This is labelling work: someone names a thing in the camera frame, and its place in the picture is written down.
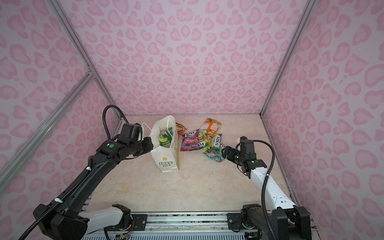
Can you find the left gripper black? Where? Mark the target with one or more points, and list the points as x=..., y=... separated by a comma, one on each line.
x=147, y=144

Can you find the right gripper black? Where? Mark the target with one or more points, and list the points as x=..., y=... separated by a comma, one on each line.
x=228, y=153

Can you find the teal mint blossom candy bag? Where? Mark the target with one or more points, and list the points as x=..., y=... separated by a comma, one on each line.
x=215, y=154

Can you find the green candy bag back side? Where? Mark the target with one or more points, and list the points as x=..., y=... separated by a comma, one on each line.
x=170, y=133

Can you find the white paper gift bag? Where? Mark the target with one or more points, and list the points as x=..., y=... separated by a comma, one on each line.
x=166, y=159

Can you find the green yellow Fox's candy bag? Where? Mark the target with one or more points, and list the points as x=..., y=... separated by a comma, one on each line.
x=208, y=141

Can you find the green Fox's candy bag front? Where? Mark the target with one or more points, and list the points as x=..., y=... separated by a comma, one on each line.
x=164, y=139

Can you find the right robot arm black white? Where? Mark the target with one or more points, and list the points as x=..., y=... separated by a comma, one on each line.
x=270, y=192

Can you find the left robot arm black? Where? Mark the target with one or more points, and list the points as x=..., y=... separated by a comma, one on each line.
x=84, y=186

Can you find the orange candy bag back side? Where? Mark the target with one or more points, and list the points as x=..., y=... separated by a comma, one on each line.
x=210, y=126

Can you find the orange Fox's fruits candy bag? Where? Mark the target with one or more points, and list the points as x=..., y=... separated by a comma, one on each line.
x=180, y=129

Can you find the purple berries Fox's candy bag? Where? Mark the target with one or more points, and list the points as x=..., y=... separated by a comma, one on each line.
x=190, y=141

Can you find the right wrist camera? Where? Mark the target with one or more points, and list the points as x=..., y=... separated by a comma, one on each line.
x=241, y=139

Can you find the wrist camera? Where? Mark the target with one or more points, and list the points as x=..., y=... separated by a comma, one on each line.
x=241, y=139
x=141, y=133

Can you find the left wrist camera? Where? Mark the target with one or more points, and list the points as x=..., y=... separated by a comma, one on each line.
x=141, y=133

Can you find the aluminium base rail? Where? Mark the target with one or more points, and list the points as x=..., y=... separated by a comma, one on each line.
x=182, y=222

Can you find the aluminium frame profile diagonal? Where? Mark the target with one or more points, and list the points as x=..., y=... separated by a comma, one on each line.
x=27, y=149

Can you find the aluminium frame post left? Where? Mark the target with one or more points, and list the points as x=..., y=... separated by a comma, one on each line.
x=79, y=46

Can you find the aluminium frame post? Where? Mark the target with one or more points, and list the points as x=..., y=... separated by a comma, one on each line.
x=79, y=46
x=304, y=19

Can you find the aluminium frame post right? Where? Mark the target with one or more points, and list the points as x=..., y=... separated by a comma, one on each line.
x=304, y=19

